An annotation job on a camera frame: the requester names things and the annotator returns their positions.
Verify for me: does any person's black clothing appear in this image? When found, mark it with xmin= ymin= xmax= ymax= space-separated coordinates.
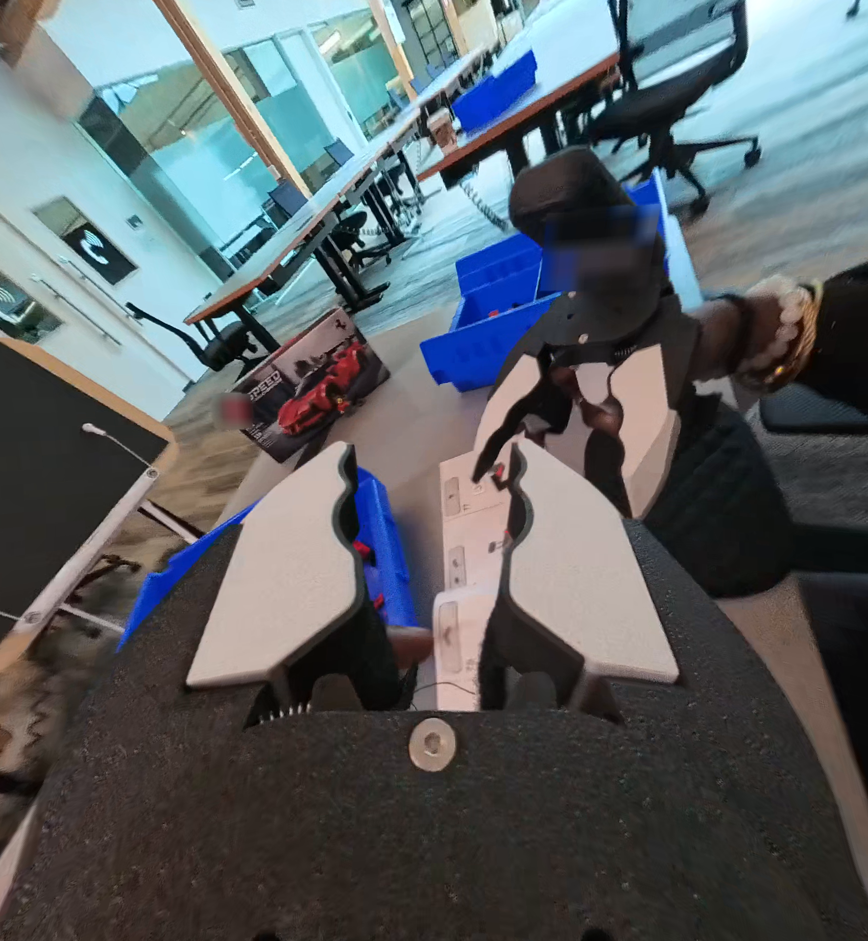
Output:
xmin=643 ymin=382 xmax=798 ymax=600

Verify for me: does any toy car box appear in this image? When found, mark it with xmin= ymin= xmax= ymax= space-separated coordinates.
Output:
xmin=230 ymin=307 xmax=392 ymax=464

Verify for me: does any black office chair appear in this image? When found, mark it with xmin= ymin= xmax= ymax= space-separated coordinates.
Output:
xmin=584 ymin=0 xmax=763 ymax=218
xmin=125 ymin=300 xmax=269 ymax=376
xmin=327 ymin=209 xmax=394 ymax=272

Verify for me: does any white instruction booklet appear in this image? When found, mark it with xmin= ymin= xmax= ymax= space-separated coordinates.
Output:
xmin=433 ymin=448 xmax=523 ymax=713

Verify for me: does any long wooden-edged desk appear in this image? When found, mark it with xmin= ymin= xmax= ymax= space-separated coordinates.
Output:
xmin=184 ymin=110 xmax=424 ymax=354

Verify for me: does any white bead bracelet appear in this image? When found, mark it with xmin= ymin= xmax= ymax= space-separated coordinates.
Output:
xmin=743 ymin=275 xmax=820 ymax=391

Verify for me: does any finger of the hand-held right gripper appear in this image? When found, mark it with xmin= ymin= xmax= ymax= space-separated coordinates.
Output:
xmin=473 ymin=353 xmax=575 ymax=482
xmin=577 ymin=344 xmax=683 ymax=519

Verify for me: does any person's right hand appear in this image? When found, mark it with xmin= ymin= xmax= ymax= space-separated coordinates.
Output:
xmin=687 ymin=293 xmax=754 ymax=383

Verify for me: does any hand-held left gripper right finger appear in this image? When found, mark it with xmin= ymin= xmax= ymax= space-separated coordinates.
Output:
xmin=489 ymin=440 xmax=681 ymax=685

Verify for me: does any blue plastic bin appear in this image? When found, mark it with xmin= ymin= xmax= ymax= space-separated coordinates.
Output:
xmin=419 ymin=234 xmax=575 ymax=392
xmin=116 ymin=465 xmax=420 ymax=654
xmin=451 ymin=50 xmax=539 ymax=133
xmin=621 ymin=168 xmax=674 ymax=280

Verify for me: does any black framed board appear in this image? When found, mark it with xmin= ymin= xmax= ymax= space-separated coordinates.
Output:
xmin=0 ymin=318 xmax=179 ymax=666

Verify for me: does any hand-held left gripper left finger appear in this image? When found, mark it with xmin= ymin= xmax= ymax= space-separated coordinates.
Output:
xmin=186 ymin=441 xmax=369 ymax=688

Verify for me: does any black wall sign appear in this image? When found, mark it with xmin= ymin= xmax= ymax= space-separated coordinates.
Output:
xmin=0 ymin=246 xmax=64 ymax=347
xmin=33 ymin=197 xmax=139 ymax=286

